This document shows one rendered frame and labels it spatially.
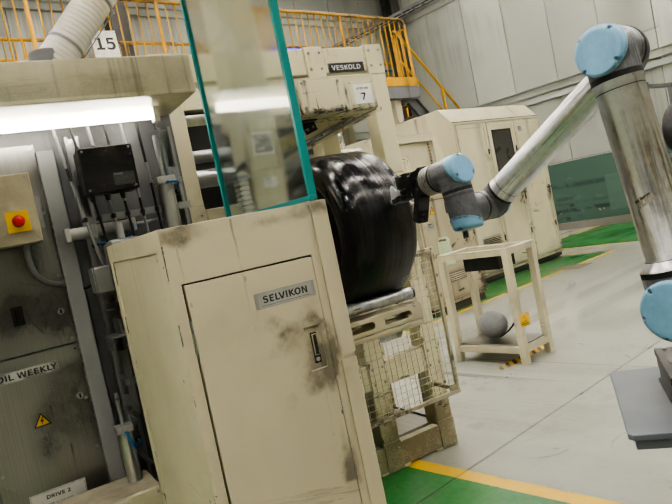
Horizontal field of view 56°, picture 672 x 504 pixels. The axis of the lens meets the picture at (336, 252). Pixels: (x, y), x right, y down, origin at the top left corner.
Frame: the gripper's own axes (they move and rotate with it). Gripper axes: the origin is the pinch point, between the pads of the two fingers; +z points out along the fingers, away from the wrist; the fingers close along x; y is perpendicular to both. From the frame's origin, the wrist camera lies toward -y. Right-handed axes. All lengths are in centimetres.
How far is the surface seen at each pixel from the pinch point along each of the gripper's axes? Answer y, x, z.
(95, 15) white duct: 87, 71, 38
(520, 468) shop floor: -118, -60, 45
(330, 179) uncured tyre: 13.5, 15.8, 9.3
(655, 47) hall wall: 246, -1013, 496
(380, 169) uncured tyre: 13.4, -2.4, 5.8
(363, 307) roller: -30.9, 12.4, 16.0
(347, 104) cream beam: 49, -20, 41
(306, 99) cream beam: 52, -2, 40
